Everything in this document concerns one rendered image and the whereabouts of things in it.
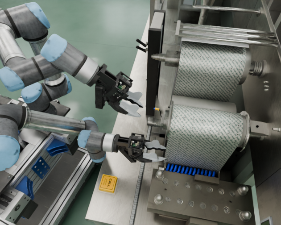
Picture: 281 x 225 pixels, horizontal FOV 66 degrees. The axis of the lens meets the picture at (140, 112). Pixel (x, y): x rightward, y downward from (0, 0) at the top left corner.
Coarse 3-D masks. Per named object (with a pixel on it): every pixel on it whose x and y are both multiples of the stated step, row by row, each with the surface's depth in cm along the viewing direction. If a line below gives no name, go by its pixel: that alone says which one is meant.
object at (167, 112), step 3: (165, 111) 79; (168, 111) 79; (165, 114) 78; (168, 114) 78; (165, 117) 77; (168, 117) 77; (165, 120) 77; (165, 123) 77; (165, 126) 78; (165, 129) 79
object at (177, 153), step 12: (168, 144) 82; (180, 144) 80; (168, 156) 89; (180, 156) 87; (192, 156) 86; (204, 156) 84; (216, 156) 82; (228, 156) 81; (204, 168) 92; (216, 168) 90
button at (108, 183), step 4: (104, 176) 101; (108, 176) 101; (112, 176) 101; (104, 180) 100; (108, 180) 100; (112, 180) 100; (116, 180) 101; (100, 184) 99; (104, 184) 99; (108, 184) 99; (112, 184) 99; (100, 188) 98; (104, 188) 98; (108, 188) 98; (112, 188) 98; (112, 192) 98
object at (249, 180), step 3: (252, 171) 117; (249, 174) 121; (252, 174) 117; (246, 177) 124; (249, 177) 120; (252, 177) 119; (243, 180) 128; (246, 180) 124; (249, 180) 122; (252, 180) 122; (240, 183) 131; (243, 183) 127; (246, 183) 126; (249, 183) 126; (252, 183) 125; (252, 186) 128
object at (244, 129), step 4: (168, 120) 75; (244, 120) 74; (168, 124) 75; (244, 124) 73; (168, 128) 75; (244, 128) 72; (244, 132) 72; (244, 136) 72; (240, 140) 73; (240, 144) 74
